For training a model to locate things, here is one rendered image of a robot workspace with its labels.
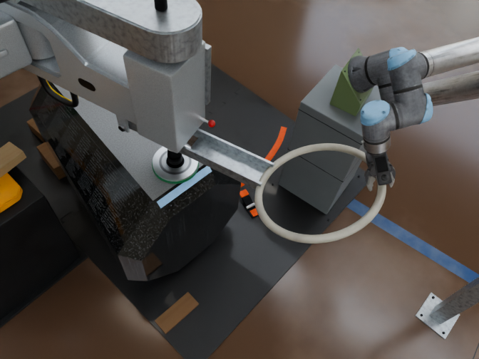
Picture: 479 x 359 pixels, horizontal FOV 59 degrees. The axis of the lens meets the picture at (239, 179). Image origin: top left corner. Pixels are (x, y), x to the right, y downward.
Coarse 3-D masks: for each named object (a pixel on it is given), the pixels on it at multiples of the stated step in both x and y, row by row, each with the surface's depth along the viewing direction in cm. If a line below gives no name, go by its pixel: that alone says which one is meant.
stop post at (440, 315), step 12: (468, 288) 221; (432, 300) 264; (444, 300) 251; (456, 300) 232; (468, 300) 225; (420, 312) 259; (432, 312) 256; (444, 312) 246; (456, 312) 238; (432, 324) 255; (444, 324) 256; (444, 336) 252
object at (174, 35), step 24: (24, 0) 146; (48, 0) 140; (72, 0) 134; (96, 0) 132; (120, 0) 133; (144, 0) 134; (168, 0) 135; (192, 0) 136; (96, 24) 137; (120, 24) 131; (144, 24) 128; (168, 24) 128; (192, 24) 129; (144, 48) 134; (168, 48) 131; (192, 48) 136
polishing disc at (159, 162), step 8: (160, 152) 202; (160, 160) 200; (192, 160) 201; (160, 168) 197; (168, 168) 198; (184, 168) 198; (192, 168) 199; (160, 176) 195; (168, 176) 195; (176, 176) 196; (184, 176) 196
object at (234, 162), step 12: (204, 132) 180; (204, 144) 183; (216, 144) 182; (228, 144) 178; (192, 156) 177; (204, 156) 173; (216, 156) 179; (228, 156) 180; (240, 156) 180; (252, 156) 175; (216, 168) 175; (228, 168) 171; (240, 168) 176; (252, 168) 177; (264, 168) 177; (240, 180) 172; (252, 180) 168
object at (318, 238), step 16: (320, 144) 175; (336, 144) 173; (288, 160) 177; (256, 192) 166; (384, 192) 150; (256, 208) 162; (272, 224) 153; (352, 224) 144; (304, 240) 146; (320, 240) 144; (336, 240) 144
